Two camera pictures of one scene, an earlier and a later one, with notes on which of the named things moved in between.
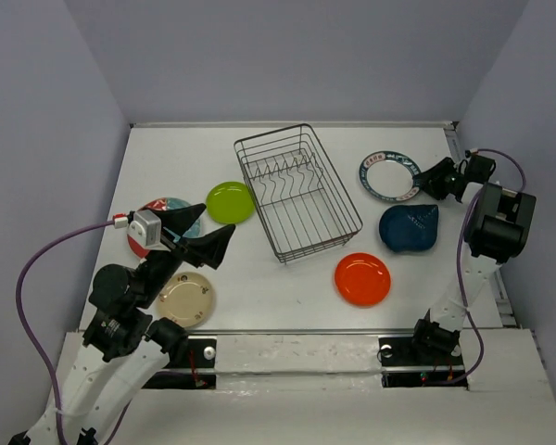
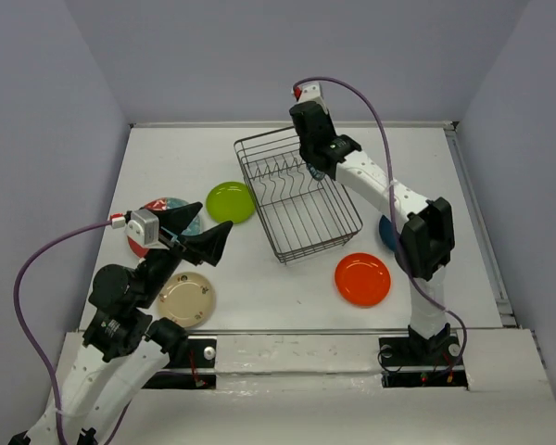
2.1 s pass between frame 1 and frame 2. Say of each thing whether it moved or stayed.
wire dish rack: stayed
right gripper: moved
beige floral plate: stayed
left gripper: stayed
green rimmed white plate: moved
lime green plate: stayed
